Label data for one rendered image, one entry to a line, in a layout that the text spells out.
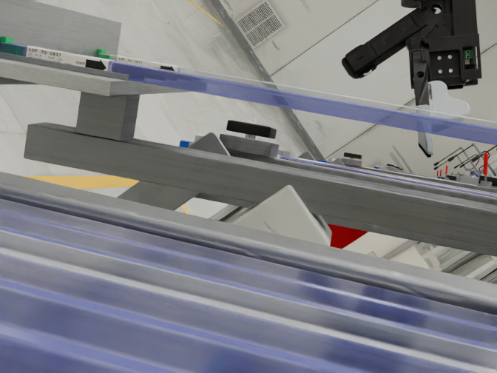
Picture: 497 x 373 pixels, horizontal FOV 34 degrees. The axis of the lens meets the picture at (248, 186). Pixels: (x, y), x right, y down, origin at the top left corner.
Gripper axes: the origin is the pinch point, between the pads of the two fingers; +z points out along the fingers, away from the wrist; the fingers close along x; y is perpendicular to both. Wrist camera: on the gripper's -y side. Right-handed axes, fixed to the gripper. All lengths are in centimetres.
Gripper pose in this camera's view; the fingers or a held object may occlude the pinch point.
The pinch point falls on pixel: (423, 158)
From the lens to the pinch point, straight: 101.2
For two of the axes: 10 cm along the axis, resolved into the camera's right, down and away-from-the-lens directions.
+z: 0.7, 10.0, 0.0
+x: 2.1, -0.1, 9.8
